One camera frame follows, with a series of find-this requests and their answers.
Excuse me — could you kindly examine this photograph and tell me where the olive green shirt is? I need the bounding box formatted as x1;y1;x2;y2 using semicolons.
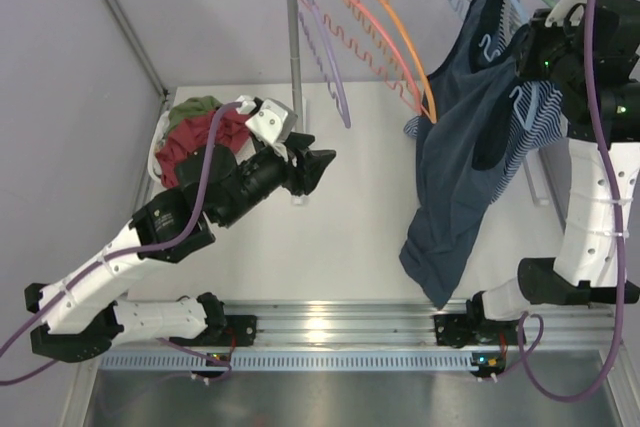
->
167;96;222;133

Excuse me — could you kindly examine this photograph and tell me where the white laundry basket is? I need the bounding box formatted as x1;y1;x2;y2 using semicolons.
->
148;111;261;183

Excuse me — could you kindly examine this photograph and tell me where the orange hanger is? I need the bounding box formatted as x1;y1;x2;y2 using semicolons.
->
377;0;437;123

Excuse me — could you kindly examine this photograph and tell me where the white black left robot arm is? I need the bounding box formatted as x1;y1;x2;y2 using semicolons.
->
25;133;336;363

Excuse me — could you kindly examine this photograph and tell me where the light blue hanger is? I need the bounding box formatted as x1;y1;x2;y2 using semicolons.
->
447;0;539;131

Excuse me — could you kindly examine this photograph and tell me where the purple hanger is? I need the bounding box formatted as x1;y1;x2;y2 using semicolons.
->
298;0;352;129

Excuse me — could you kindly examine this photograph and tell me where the aluminium mounting rail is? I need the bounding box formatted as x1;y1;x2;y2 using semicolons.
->
225;301;614;350

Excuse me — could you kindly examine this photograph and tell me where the pink hanger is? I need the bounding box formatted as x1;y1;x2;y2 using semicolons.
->
322;0;427;117

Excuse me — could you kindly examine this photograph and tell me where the white slotted cable duct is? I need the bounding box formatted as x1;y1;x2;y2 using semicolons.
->
100;351;479;372

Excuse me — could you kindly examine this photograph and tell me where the blue white striped tank top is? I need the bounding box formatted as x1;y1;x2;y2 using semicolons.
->
404;74;565;210

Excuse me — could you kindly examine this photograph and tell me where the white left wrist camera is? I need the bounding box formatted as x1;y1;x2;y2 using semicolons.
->
236;95;298;148

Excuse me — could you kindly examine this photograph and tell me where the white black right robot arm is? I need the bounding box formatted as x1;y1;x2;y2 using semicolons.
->
466;0;639;344

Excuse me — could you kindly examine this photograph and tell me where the red shirt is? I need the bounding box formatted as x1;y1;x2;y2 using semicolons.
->
154;109;251;189

